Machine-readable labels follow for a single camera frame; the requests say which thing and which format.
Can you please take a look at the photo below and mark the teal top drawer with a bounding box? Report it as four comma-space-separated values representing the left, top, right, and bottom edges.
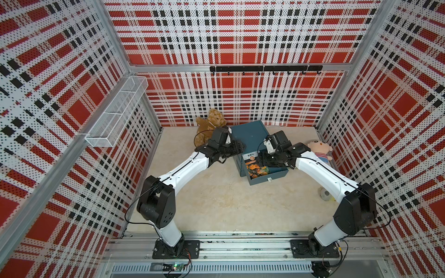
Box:
241, 152, 288, 186

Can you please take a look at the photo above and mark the orange flower seed bag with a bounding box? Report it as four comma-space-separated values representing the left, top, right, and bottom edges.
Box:
245, 155, 270, 180

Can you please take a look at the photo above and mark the teal drawer cabinet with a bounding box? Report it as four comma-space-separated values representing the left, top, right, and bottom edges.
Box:
231, 120, 269, 177

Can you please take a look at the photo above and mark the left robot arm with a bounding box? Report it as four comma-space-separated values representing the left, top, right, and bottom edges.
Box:
136, 127, 246, 249

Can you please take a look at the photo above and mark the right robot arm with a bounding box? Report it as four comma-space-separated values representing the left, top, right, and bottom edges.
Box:
258, 131, 377, 253

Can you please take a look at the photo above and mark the brown teddy bear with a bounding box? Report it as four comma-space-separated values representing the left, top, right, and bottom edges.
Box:
194, 108, 227, 147

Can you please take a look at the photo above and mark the pink pig plush doll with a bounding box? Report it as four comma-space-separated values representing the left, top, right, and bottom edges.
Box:
308, 140, 333, 164

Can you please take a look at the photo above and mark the grey tape roll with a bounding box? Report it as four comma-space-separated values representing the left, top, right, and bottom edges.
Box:
319, 187, 336, 202

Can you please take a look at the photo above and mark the green circuit board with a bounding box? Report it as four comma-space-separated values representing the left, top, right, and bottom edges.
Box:
162, 263, 185, 273

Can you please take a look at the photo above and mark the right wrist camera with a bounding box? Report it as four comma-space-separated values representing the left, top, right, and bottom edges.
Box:
263, 139, 275, 154

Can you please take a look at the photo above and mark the black hook rail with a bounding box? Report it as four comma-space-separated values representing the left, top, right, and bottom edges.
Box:
209, 65, 323, 74

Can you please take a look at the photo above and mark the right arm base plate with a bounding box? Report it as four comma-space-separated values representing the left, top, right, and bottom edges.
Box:
290, 239, 340, 258

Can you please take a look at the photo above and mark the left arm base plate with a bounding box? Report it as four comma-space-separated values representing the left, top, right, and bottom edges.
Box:
152, 239, 200, 259

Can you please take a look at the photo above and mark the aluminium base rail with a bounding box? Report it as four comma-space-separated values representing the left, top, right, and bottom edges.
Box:
98, 232, 395, 278

